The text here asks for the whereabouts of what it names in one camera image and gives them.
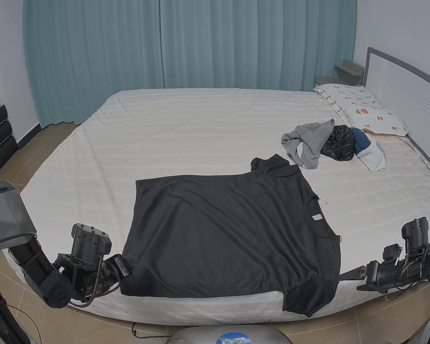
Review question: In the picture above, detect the white garment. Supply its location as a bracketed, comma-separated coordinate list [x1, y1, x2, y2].
[356, 144, 386, 172]

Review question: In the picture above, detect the white printed pillow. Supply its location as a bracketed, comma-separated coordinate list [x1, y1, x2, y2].
[313, 83, 410, 137]

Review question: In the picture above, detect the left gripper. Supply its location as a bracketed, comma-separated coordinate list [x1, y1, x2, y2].
[105, 254, 137, 288]

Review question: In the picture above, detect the blue-green curtain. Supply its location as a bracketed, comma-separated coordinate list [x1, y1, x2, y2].
[23, 0, 165, 126]
[159, 0, 357, 91]

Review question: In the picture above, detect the bed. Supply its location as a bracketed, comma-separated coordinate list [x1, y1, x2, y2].
[2, 47, 430, 327]

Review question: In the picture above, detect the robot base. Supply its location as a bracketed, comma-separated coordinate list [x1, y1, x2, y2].
[172, 324, 289, 344]

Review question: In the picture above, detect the black shiny garment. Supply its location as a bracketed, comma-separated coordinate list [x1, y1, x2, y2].
[320, 124, 356, 162]

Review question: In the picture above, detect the grey garment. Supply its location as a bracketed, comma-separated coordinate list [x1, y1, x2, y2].
[281, 119, 335, 169]

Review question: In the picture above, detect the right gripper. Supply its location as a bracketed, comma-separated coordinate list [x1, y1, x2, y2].
[339, 260, 403, 294]

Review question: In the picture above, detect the dark blue garment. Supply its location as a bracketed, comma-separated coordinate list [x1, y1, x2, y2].
[349, 128, 370, 156]

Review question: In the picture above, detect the black cable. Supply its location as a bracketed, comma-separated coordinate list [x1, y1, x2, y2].
[131, 321, 172, 339]

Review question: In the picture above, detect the grey bedside table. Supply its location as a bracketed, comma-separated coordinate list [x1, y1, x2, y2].
[315, 59, 365, 87]

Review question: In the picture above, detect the black T-shirt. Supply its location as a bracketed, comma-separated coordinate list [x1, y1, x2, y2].
[120, 153, 342, 318]

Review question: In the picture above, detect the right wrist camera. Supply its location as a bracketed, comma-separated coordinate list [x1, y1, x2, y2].
[383, 245, 402, 263]

